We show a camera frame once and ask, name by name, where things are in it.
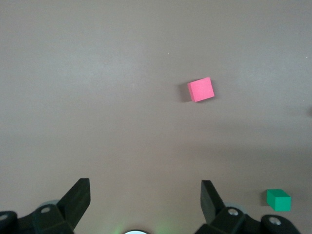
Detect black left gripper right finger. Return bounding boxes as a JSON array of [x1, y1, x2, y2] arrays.
[[195, 180, 299, 234]]

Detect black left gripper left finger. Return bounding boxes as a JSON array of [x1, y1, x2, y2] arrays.
[[0, 178, 91, 234]]

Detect green cube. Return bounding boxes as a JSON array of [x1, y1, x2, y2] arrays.
[[265, 189, 292, 212]]

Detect brown table cover mat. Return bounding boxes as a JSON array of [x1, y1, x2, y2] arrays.
[[0, 0, 312, 234]]

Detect pink cube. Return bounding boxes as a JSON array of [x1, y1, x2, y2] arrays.
[[187, 77, 215, 103]]

